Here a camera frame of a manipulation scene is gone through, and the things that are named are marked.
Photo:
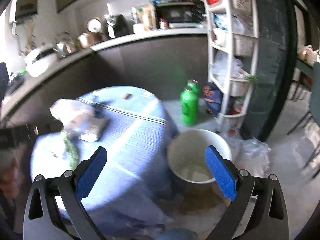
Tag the white paper food bag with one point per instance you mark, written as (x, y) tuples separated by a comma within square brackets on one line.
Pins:
[(82, 120)]

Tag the blue plaid tablecloth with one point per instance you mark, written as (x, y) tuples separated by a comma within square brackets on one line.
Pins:
[(125, 197)]

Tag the round white clock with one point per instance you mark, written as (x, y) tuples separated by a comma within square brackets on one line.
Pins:
[(94, 25)]

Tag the dark blue snack bag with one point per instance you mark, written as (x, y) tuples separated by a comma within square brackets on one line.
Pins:
[(213, 98)]

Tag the black air fryer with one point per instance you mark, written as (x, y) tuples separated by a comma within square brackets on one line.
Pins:
[(116, 26)]

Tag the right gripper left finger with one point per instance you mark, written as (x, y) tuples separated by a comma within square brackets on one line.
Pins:
[(42, 218)]

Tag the grey kitchen counter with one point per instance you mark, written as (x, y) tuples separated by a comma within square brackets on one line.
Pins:
[(13, 101)]

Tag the dark green chair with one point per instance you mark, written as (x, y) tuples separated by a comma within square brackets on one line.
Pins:
[(312, 114)]

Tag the person's left hand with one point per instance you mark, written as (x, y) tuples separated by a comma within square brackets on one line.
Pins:
[(10, 178)]

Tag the clear plastic bag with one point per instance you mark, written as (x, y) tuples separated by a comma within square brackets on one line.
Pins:
[(251, 155)]

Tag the black microwave oven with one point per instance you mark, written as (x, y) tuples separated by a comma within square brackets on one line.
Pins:
[(180, 12)]

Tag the small brown nut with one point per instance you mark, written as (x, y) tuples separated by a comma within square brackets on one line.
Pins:
[(127, 96)]

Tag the copper pot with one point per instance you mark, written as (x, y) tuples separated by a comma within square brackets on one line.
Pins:
[(89, 39)]

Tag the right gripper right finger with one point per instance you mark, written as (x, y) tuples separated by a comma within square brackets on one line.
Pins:
[(269, 218)]

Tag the steel kettle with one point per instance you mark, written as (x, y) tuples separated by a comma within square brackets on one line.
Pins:
[(64, 45)]

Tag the green plastic bottle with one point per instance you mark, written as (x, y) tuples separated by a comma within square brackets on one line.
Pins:
[(189, 100)]

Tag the red lid jar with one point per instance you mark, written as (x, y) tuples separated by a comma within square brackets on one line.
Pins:
[(163, 24)]

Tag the white trash bucket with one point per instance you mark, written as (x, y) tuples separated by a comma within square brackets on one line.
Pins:
[(185, 157)]

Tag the white rice cooker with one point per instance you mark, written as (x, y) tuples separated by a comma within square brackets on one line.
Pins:
[(40, 59)]

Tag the brown paper food bag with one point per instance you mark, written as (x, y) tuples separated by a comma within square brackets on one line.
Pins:
[(146, 16)]

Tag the white plastic shelf rack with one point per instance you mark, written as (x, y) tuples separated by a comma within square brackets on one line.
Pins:
[(233, 35)]

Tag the green lettuce leaf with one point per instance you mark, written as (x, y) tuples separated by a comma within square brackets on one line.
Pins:
[(71, 151)]

